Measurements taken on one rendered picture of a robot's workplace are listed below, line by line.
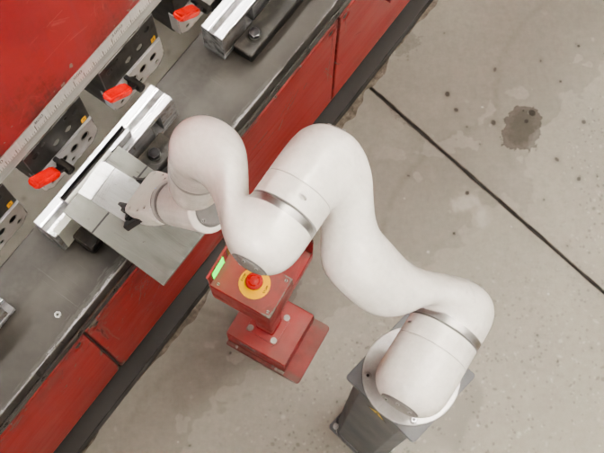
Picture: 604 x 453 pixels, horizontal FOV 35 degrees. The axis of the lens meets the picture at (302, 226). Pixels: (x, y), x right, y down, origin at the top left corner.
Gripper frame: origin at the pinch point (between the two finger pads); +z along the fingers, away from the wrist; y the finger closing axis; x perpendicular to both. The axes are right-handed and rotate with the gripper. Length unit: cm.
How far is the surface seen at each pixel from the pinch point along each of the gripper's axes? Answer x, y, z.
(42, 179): -21.1, 10.9, -13.9
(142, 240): 7.5, 5.8, 2.2
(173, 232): 10.8, 1.1, -0.5
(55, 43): -36.7, -4.8, -28.4
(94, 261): 8.1, 13.1, 18.1
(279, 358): 85, 0, 52
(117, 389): 62, 32, 81
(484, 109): 102, -107, 54
